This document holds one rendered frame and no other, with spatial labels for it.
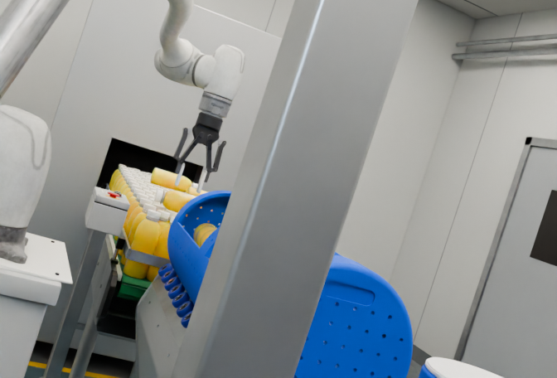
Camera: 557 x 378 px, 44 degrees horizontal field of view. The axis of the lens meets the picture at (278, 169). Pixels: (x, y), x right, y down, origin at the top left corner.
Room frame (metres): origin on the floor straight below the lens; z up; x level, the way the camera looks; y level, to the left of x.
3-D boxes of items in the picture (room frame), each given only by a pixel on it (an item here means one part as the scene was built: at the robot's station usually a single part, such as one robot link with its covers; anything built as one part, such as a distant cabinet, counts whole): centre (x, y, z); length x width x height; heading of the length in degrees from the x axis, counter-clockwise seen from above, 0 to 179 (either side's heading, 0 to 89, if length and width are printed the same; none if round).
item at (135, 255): (2.03, 0.14, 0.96); 0.40 x 0.01 x 0.03; 107
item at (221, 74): (2.05, 0.25, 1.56); 0.13 x 0.11 x 0.16; 66
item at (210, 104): (2.05, 0.24, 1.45); 0.09 x 0.09 x 0.06
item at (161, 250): (2.04, 0.24, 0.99); 0.07 x 0.07 x 0.19
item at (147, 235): (2.02, 0.31, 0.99); 0.07 x 0.07 x 0.19
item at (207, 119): (2.05, 0.24, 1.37); 0.08 x 0.07 x 0.09; 107
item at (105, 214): (2.07, 0.45, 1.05); 0.20 x 0.10 x 0.10; 17
